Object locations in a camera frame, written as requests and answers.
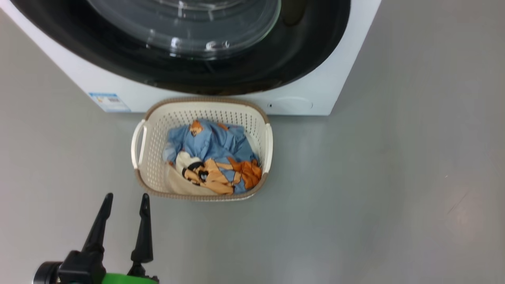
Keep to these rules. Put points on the black glass washing machine door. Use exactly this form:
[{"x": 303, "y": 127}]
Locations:
[{"x": 118, "y": 59}]

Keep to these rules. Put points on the round white filter cover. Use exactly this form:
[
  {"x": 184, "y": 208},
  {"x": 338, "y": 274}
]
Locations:
[{"x": 292, "y": 104}]

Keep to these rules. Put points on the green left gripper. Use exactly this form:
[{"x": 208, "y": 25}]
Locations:
[{"x": 126, "y": 279}]

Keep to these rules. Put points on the white washing machine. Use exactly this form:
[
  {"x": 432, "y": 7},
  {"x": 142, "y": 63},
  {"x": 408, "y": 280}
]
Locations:
[{"x": 339, "y": 71}]

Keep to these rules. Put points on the cream perforated laundry basket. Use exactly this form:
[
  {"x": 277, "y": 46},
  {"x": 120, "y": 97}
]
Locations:
[{"x": 154, "y": 157}]

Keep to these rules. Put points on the blue cartoon print garment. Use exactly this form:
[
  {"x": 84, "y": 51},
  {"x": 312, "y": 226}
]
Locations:
[{"x": 213, "y": 146}]

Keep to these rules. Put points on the blue energy label sticker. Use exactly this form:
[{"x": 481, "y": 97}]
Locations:
[{"x": 108, "y": 102}]

